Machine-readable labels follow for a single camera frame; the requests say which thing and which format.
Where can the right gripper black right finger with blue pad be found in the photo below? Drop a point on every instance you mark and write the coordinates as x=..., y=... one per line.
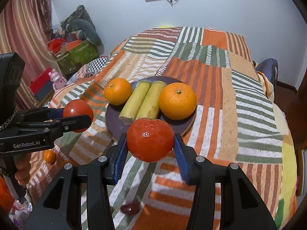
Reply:
x=241, y=205

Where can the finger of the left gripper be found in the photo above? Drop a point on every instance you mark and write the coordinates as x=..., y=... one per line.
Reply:
x=41, y=114
x=55, y=127

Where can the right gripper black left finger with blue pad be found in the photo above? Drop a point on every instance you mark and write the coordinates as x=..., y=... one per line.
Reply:
x=60, y=205

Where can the red tomato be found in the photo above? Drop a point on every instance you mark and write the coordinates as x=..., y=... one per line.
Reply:
x=76, y=108
x=150, y=140

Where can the small mandarin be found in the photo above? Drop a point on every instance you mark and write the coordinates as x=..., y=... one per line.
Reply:
x=49, y=157

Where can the dark red grape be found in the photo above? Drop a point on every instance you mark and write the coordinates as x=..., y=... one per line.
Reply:
x=130, y=209

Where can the medium orange with sticker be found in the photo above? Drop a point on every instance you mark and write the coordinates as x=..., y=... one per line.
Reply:
x=117, y=91

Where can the large orange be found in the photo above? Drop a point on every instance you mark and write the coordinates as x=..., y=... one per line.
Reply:
x=177, y=101

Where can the person's hand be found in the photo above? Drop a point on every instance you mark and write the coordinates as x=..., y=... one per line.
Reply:
x=23, y=169

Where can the red and grey box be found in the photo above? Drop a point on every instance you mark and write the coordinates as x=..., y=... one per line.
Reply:
x=42, y=86

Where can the pink toy figure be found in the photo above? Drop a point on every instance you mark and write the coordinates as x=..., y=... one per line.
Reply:
x=58, y=81

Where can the purple ceramic plate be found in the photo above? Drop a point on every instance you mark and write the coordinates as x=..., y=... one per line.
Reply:
x=116, y=128

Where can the checkered cloth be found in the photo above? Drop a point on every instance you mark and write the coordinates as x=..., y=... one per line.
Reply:
x=95, y=66

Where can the red fabric item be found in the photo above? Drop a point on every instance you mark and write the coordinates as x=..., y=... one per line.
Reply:
x=55, y=45

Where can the left banana piece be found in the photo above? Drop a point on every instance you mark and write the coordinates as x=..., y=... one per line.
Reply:
x=133, y=104

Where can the banana piece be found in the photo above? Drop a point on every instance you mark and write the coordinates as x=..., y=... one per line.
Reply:
x=150, y=106
x=133, y=104

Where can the green cardboard box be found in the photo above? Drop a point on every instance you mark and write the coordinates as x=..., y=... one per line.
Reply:
x=71, y=61

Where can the patchwork striped bedspread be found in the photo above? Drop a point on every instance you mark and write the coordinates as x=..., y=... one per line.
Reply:
x=236, y=119

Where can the striped curtain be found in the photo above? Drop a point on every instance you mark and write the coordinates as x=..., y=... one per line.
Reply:
x=26, y=30

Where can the grey plush cushion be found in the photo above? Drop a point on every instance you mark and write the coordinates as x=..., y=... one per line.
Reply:
x=85, y=31

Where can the right banana piece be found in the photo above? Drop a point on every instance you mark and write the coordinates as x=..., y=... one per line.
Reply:
x=150, y=106

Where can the dark patterned pillow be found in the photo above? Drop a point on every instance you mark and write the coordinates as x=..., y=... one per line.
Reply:
x=79, y=13

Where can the blue bag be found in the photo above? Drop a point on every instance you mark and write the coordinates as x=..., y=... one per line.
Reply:
x=269, y=68

